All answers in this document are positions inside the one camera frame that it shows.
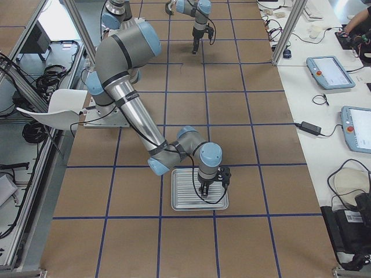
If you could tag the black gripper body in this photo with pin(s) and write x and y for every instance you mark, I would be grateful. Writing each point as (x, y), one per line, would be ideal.
(206, 183)
(196, 36)

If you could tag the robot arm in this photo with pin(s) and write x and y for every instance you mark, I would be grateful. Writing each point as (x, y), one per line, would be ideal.
(132, 48)
(117, 15)

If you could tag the dark brake shoe part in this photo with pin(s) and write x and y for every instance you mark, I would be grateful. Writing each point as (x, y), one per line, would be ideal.
(169, 7)

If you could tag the black power adapter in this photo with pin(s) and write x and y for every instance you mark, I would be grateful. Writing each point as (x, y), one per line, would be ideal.
(309, 128)

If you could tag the white paper cup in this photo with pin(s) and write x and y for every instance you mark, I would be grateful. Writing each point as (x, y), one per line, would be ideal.
(315, 31)

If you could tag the upper teach pendant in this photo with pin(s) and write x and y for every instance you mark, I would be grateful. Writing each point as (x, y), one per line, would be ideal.
(329, 73)

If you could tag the teach pendant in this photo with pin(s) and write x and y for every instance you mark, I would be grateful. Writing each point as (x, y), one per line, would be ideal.
(356, 128)
(329, 73)

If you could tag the white plastic chair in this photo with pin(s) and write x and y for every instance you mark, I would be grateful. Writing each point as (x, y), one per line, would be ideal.
(64, 108)

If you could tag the lower teach pendant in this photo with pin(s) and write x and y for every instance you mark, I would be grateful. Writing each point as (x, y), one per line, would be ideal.
(356, 128)

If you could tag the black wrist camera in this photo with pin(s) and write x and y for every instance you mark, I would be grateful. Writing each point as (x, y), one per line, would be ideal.
(224, 175)

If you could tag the aluminium frame post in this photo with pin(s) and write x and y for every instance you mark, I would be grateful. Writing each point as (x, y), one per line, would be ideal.
(293, 18)

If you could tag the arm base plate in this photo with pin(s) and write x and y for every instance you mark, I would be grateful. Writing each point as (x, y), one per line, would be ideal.
(102, 113)

